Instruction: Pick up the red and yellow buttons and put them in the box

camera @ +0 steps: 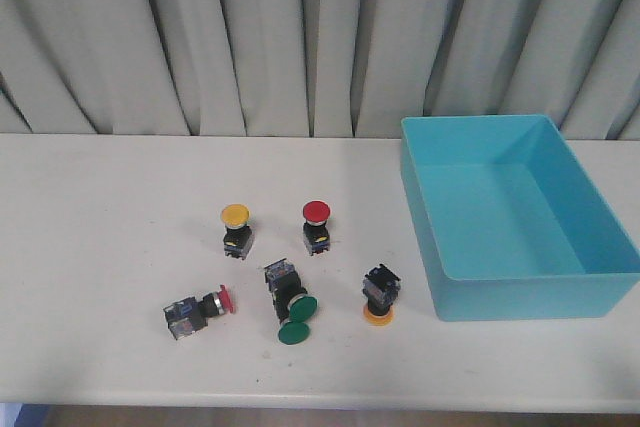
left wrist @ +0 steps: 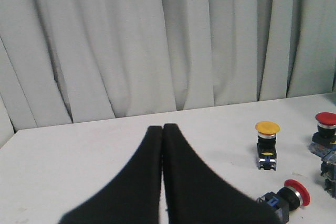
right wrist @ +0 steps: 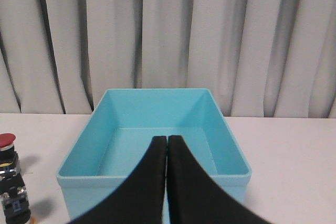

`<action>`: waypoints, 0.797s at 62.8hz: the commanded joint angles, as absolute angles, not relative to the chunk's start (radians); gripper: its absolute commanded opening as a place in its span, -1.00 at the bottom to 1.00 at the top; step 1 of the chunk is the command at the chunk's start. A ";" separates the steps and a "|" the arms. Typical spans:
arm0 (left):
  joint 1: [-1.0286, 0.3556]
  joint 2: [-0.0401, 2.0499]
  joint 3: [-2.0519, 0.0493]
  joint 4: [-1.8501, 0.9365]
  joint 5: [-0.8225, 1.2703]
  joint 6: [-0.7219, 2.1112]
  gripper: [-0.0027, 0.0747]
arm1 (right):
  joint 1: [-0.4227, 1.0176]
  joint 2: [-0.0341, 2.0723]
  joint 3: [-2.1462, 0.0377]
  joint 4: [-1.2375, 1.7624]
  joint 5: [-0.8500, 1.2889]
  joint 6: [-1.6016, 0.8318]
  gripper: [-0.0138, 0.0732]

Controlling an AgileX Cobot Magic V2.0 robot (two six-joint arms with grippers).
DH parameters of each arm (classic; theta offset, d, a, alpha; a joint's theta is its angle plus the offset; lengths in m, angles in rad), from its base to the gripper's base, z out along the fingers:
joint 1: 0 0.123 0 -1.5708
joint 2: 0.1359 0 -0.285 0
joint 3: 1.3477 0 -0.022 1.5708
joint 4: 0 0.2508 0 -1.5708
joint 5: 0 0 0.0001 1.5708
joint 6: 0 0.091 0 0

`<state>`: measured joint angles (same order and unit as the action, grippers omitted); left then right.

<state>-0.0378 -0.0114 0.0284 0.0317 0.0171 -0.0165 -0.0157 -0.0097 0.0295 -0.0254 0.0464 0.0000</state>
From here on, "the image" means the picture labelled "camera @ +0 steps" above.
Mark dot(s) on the red push button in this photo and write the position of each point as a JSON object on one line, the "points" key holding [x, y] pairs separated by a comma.
{"points": [[190, 315], [316, 214]]}

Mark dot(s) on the yellow push button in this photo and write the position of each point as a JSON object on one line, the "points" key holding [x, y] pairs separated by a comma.
{"points": [[239, 236], [381, 288]]}

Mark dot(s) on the blue plastic box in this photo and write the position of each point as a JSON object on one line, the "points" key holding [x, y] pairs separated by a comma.
{"points": [[509, 225]]}

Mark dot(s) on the yellow push button upside down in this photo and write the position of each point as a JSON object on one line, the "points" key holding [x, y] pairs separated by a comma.
{"points": [[381, 288]]}

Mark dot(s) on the green push button lying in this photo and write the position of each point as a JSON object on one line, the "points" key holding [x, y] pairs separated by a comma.
{"points": [[291, 300]]}

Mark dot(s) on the grey pleated curtain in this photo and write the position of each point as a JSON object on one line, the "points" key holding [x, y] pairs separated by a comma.
{"points": [[315, 68]]}

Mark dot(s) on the green button cap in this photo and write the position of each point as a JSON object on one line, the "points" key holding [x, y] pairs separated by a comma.
{"points": [[292, 333]]}

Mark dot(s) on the red push button lying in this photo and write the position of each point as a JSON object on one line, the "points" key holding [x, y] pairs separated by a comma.
{"points": [[190, 315]]}

